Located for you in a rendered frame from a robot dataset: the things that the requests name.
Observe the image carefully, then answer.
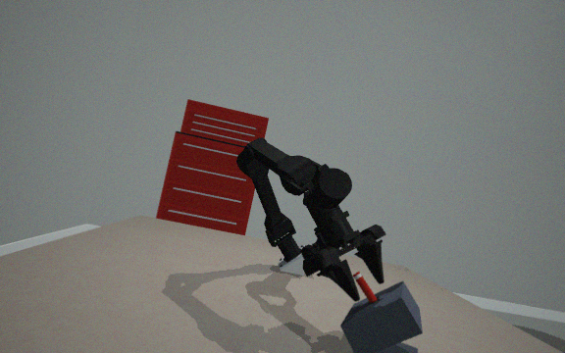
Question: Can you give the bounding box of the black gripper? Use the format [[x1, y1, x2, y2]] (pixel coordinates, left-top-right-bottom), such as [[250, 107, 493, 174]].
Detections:
[[303, 208, 386, 301]]

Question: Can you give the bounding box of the dark blue-grey sloped panel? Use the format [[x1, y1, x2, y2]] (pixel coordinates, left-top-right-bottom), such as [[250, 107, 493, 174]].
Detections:
[[341, 280, 423, 353]]

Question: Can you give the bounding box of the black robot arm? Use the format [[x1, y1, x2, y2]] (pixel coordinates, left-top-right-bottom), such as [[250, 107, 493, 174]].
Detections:
[[236, 137, 352, 262]]

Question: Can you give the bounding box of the red peg with grey band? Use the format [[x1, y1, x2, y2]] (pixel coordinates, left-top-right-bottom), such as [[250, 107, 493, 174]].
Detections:
[[354, 272, 378, 303]]

